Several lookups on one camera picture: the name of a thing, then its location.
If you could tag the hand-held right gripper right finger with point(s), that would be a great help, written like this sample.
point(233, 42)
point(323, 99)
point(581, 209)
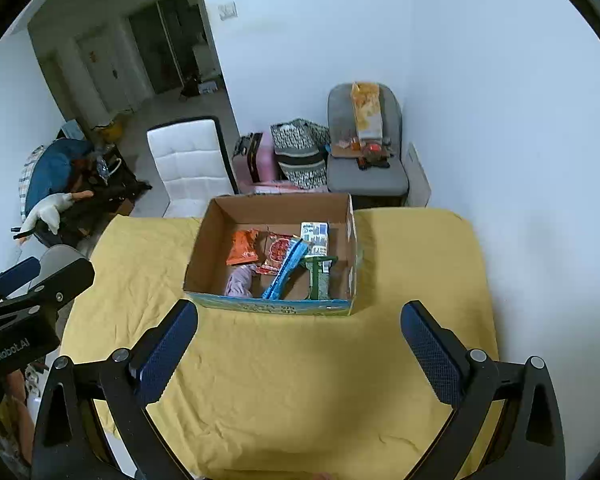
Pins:
point(430, 355)

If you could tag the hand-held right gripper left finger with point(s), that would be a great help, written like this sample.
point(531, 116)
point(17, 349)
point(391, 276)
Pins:
point(167, 355)

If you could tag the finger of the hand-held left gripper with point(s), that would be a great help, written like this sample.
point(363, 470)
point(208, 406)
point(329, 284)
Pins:
point(17, 270)
point(65, 282)

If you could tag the purple sock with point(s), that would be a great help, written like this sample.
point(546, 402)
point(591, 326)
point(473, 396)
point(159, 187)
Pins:
point(240, 280)

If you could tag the orange snack packet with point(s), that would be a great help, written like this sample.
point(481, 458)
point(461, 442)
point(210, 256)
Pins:
point(242, 247)

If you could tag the green snack packet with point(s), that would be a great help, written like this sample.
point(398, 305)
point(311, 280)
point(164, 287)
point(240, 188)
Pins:
point(319, 280)

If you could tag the blue snack packet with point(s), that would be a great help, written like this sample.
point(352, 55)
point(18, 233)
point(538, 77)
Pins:
point(285, 272)

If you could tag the red snack packet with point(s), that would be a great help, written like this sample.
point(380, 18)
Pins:
point(277, 250)

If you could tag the white tissue pack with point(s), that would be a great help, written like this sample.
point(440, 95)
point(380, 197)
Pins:
point(316, 237)

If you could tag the person's left hand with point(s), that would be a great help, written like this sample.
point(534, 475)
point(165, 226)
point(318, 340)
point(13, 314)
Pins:
point(19, 405)

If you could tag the beige round chair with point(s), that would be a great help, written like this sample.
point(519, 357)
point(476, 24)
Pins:
point(62, 252)

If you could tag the white goose plush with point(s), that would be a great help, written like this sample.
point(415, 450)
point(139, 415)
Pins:
point(47, 210)

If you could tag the small cardboard box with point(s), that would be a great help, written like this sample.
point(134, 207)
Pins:
point(124, 208)

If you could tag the plaid cloth bag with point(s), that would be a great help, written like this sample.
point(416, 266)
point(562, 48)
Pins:
point(27, 170)

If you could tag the blue storage bag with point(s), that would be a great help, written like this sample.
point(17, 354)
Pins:
point(55, 165)

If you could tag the yellow tablecloth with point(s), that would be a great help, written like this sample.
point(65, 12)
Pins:
point(280, 385)

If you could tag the white padded chair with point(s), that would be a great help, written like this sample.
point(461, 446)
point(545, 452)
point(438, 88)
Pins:
point(190, 165)

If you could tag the white flat panel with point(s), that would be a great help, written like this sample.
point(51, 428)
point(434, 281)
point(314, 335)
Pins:
point(417, 180)

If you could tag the grey armchair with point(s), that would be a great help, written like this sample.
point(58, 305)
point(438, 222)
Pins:
point(367, 180)

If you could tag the small dark item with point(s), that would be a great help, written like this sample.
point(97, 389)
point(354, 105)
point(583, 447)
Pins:
point(375, 161)

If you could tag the wooden door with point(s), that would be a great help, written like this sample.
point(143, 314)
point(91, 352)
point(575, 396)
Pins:
point(102, 75)

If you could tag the small red item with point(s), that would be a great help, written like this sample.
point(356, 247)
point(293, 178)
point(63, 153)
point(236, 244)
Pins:
point(373, 148)

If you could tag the pink suitcase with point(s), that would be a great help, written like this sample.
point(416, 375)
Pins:
point(266, 162)

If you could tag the brown cardboard piece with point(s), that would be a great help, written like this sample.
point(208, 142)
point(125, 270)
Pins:
point(345, 150)

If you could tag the patterned tote bag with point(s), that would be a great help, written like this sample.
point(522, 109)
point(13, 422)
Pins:
point(300, 160)

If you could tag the glass sliding door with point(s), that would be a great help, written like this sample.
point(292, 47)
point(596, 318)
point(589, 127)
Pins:
point(150, 50)

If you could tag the yellow snack bag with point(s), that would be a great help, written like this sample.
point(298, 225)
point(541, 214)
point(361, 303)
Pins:
point(366, 115)

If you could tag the white light switch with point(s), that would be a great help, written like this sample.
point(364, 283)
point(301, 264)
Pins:
point(228, 11)

